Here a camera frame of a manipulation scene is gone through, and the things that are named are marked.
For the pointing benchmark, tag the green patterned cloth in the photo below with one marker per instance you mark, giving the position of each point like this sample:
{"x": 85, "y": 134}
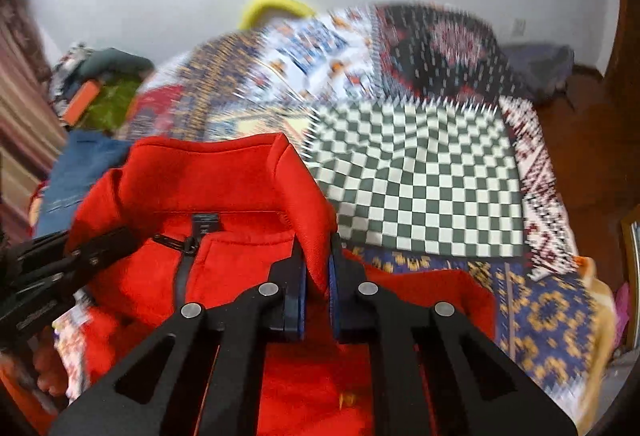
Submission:
{"x": 115, "y": 103}

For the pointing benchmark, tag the grey backpack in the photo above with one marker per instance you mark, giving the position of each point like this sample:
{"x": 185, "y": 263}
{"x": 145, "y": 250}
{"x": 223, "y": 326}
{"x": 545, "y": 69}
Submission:
{"x": 540, "y": 70}

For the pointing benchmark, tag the folded blue jeans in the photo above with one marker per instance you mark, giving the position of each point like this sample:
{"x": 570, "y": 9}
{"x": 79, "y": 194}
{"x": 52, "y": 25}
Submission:
{"x": 80, "y": 176}

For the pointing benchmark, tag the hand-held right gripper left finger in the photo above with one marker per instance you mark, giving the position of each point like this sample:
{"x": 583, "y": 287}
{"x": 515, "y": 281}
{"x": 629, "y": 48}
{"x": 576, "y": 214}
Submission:
{"x": 300, "y": 311}

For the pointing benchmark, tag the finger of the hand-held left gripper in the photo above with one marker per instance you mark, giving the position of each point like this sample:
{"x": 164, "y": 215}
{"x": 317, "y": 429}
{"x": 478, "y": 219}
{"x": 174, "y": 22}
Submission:
{"x": 100, "y": 248}

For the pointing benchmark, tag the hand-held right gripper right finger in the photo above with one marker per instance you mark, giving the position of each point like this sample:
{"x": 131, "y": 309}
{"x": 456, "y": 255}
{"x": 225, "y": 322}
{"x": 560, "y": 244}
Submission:
{"x": 336, "y": 311}

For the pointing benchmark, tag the grey pillow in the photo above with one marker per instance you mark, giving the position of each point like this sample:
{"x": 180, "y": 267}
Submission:
{"x": 120, "y": 61}

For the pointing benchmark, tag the orange box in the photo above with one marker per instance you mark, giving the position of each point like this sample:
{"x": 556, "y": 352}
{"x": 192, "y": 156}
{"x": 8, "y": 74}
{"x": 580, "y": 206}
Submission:
{"x": 82, "y": 100}

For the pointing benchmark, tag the red zip jacket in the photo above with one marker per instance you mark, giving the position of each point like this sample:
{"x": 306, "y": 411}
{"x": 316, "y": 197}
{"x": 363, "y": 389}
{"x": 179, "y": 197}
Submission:
{"x": 225, "y": 226}

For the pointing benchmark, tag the yellow foam tube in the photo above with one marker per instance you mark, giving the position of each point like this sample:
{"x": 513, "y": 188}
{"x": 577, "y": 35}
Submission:
{"x": 270, "y": 3}

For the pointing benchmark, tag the person's left hand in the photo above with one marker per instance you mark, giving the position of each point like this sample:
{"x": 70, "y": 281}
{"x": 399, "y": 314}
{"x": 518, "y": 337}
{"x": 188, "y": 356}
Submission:
{"x": 50, "y": 368}

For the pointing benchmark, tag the white wall socket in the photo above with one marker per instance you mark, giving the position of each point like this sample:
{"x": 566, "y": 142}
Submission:
{"x": 520, "y": 26}

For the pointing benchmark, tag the striped red beige curtain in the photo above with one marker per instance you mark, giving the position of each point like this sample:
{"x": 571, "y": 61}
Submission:
{"x": 25, "y": 115}

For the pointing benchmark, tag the patchwork printed bed blanket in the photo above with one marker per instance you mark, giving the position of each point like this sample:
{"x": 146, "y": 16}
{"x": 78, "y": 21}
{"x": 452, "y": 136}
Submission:
{"x": 415, "y": 176}

